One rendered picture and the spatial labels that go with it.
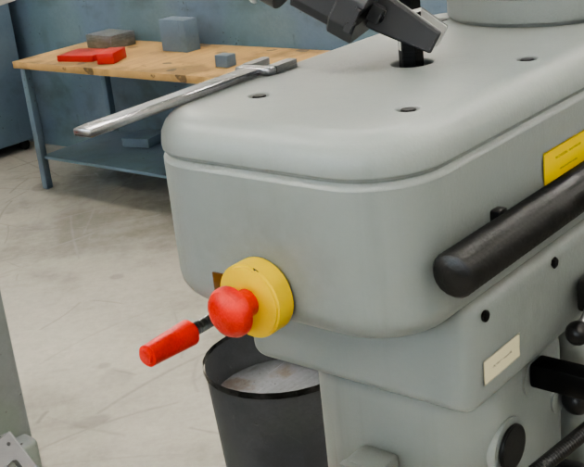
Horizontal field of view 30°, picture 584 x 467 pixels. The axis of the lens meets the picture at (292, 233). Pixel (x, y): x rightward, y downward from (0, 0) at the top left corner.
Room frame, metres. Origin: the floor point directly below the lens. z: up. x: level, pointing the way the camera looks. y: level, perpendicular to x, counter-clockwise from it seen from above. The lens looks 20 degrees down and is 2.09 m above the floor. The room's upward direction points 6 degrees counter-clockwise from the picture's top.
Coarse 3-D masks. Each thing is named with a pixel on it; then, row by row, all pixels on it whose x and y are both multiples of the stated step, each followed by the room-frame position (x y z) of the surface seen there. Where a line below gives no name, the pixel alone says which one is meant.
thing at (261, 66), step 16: (256, 64) 0.96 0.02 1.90; (272, 64) 0.94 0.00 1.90; (288, 64) 0.95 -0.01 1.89; (208, 80) 0.90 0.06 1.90; (224, 80) 0.90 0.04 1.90; (240, 80) 0.91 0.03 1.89; (176, 96) 0.85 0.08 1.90; (192, 96) 0.86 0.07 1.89; (128, 112) 0.82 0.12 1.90; (144, 112) 0.82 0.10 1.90; (80, 128) 0.78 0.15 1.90; (96, 128) 0.78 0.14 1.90; (112, 128) 0.79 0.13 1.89
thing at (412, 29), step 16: (384, 0) 0.91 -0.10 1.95; (368, 16) 0.91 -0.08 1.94; (384, 16) 0.91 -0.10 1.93; (400, 16) 0.90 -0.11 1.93; (416, 16) 0.90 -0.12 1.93; (384, 32) 0.91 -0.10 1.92; (400, 32) 0.91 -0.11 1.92; (416, 32) 0.90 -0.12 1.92; (432, 32) 0.90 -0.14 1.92; (432, 48) 0.90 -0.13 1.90
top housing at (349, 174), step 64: (320, 64) 0.95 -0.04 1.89; (384, 64) 0.92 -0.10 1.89; (448, 64) 0.90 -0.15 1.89; (512, 64) 0.87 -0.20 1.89; (576, 64) 0.88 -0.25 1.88; (192, 128) 0.80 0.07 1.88; (256, 128) 0.77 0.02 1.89; (320, 128) 0.74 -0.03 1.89; (384, 128) 0.72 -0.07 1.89; (448, 128) 0.73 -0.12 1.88; (512, 128) 0.79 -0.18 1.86; (576, 128) 0.87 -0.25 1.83; (192, 192) 0.80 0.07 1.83; (256, 192) 0.75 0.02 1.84; (320, 192) 0.71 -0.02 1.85; (384, 192) 0.70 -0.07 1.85; (448, 192) 0.72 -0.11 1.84; (512, 192) 0.79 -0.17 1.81; (192, 256) 0.81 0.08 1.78; (256, 256) 0.76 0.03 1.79; (320, 256) 0.72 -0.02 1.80; (384, 256) 0.70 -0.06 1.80; (320, 320) 0.72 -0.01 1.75; (384, 320) 0.70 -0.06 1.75
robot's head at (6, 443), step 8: (8, 432) 0.69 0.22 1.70; (0, 440) 0.68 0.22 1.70; (8, 440) 0.68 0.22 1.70; (16, 440) 0.68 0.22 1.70; (0, 448) 0.68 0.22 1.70; (8, 448) 0.68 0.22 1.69; (16, 448) 0.68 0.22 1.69; (0, 456) 0.67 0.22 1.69; (8, 456) 0.67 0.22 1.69; (16, 456) 0.68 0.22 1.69; (24, 456) 0.68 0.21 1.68; (0, 464) 0.67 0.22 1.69; (16, 464) 0.68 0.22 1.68; (24, 464) 0.68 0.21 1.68; (32, 464) 0.68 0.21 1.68
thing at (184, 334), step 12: (180, 324) 0.82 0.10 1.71; (192, 324) 0.82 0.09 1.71; (204, 324) 0.83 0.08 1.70; (156, 336) 0.81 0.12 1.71; (168, 336) 0.80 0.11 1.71; (180, 336) 0.81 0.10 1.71; (192, 336) 0.81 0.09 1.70; (144, 348) 0.79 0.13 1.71; (156, 348) 0.79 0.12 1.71; (168, 348) 0.79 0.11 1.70; (180, 348) 0.80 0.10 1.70; (144, 360) 0.79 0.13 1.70; (156, 360) 0.78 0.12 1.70
